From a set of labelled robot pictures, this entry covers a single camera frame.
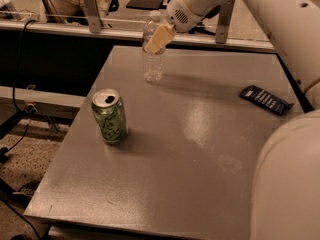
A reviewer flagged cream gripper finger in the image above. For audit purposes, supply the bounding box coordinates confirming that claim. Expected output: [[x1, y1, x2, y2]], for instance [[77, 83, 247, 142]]
[[144, 23, 175, 54]]

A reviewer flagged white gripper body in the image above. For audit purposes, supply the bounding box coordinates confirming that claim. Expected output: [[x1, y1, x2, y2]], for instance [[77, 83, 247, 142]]
[[166, 0, 214, 32]]

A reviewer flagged clear plastic water bottle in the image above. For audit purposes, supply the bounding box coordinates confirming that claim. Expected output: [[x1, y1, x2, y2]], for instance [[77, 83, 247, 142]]
[[142, 10, 165, 82]]

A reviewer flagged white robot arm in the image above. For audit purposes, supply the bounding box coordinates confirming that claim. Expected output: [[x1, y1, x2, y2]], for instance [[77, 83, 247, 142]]
[[146, 0, 320, 240]]

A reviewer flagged green soda can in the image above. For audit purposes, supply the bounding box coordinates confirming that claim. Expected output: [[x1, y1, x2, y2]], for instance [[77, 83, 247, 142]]
[[91, 89, 128, 145]]

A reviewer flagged black flat stool seat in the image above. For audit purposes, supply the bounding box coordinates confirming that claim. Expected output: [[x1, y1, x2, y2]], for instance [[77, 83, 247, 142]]
[[126, 0, 164, 10]]

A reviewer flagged person in beige trousers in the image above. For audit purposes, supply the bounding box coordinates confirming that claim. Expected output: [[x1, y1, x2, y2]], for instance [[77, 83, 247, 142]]
[[48, 0, 112, 23]]

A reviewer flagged dark blue snack bar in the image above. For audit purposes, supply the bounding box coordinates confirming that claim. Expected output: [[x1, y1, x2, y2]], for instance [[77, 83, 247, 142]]
[[240, 85, 293, 116]]

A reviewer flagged right metal rail bracket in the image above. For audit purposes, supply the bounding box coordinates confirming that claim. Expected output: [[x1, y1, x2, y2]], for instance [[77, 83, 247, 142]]
[[215, 0, 235, 44]]

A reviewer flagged metal rail bracket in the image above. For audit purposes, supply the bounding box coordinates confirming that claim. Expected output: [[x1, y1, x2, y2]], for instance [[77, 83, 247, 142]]
[[215, 0, 235, 44], [83, 0, 103, 33]]

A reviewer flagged metal rail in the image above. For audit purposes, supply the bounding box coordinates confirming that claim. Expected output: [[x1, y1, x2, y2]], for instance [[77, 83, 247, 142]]
[[0, 20, 277, 54]]

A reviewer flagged left metal rail bracket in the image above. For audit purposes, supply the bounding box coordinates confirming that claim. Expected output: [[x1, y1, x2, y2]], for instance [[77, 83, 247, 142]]
[[83, 0, 103, 33]]

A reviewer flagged black cable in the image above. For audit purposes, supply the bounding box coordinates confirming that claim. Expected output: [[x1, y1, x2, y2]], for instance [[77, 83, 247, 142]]
[[0, 19, 38, 165]]

